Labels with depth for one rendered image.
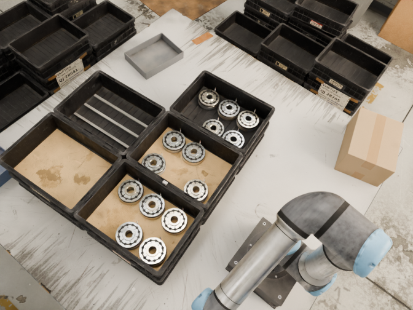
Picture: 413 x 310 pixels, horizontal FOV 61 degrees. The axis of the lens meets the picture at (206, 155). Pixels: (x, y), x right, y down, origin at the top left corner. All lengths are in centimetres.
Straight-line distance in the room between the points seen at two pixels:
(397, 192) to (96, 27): 248
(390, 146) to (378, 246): 102
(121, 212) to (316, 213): 85
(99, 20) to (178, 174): 167
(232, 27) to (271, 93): 112
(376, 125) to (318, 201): 105
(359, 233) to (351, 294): 159
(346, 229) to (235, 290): 31
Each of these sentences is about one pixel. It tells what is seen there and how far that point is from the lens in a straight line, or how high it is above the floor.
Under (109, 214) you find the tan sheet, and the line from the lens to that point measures 147.
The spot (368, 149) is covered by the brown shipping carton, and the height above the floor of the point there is 86.
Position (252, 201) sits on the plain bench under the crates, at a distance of 164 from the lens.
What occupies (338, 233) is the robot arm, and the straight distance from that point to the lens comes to 87.
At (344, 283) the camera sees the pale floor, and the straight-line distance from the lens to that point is 244.
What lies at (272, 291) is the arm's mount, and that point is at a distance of 144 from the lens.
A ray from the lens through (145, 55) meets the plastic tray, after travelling 212.
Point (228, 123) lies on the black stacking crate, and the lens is 167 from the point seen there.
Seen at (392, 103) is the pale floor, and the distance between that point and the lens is 332.
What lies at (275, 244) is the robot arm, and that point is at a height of 135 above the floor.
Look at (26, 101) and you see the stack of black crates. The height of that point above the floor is 27.
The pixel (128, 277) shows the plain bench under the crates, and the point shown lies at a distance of 152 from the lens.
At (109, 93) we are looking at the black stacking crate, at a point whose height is 83.
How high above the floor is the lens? 219
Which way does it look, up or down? 60 degrees down
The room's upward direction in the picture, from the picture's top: 9 degrees clockwise
